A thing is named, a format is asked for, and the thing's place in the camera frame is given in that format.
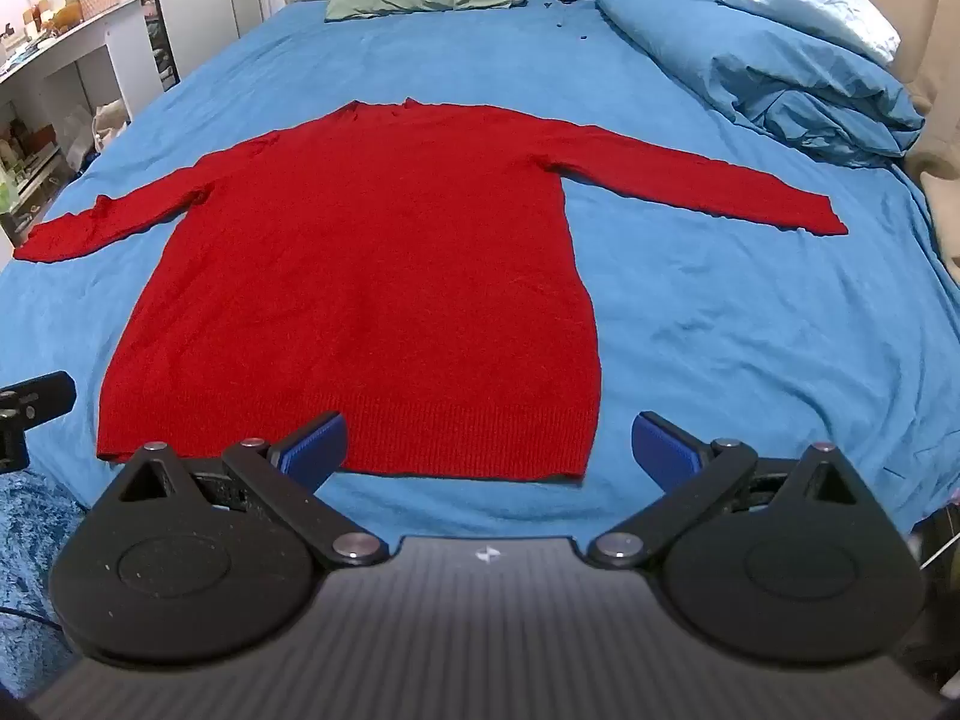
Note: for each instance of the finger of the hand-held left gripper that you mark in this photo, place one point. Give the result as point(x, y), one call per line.
point(41, 394)

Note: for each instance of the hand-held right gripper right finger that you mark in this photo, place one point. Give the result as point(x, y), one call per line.
point(664, 450)

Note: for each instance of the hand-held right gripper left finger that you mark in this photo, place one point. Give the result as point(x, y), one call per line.
point(315, 446)

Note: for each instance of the red knit sweater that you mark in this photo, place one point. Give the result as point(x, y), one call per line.
point(375, 277)

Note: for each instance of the blue fuzzy rug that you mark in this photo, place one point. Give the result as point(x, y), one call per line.
point(34, 562)

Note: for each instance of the white cabinet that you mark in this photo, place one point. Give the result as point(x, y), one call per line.
point(82, 37)

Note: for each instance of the light blue bolster pillow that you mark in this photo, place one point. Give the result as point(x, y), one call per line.
point(750, 60)

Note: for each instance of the white wardrobe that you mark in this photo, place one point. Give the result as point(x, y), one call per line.
point(202, 0)

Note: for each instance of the beige curtain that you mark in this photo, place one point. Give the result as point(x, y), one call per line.
point(934, 52)

